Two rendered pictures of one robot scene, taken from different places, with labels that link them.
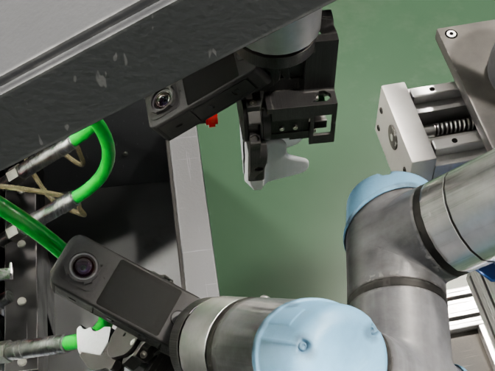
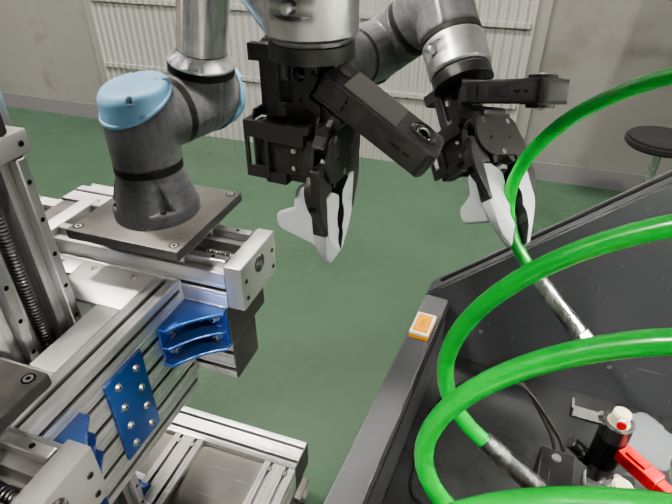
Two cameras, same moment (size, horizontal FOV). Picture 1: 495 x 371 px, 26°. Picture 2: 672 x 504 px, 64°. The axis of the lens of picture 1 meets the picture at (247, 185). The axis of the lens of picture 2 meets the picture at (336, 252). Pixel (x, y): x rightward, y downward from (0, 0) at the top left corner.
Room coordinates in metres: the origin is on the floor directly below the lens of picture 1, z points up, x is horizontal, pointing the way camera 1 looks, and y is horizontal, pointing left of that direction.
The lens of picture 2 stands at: (1.01, 0.23, 1.51)
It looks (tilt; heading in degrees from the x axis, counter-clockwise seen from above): 34 degrees down; 212
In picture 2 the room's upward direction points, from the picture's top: straight up
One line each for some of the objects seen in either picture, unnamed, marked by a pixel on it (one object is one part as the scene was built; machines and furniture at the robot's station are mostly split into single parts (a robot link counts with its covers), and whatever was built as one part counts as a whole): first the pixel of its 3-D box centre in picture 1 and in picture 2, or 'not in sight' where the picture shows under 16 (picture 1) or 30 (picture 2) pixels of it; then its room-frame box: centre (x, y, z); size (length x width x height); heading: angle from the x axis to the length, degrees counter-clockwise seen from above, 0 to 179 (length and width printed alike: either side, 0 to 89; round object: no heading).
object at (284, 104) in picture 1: (281, 76); (305, 111); (0.64, -0.03, 1.36); 0.09 x 0.08 x 0.12; 98
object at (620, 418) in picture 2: not in sight; (618, 423); (0.60, 0.29, 1.10); 0.02 x 0.02 x 0.03
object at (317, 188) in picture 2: not in sight; (321, 189); (0.66, 0.00, 1.30); 0.05 x 0.02 x 0.09; 8
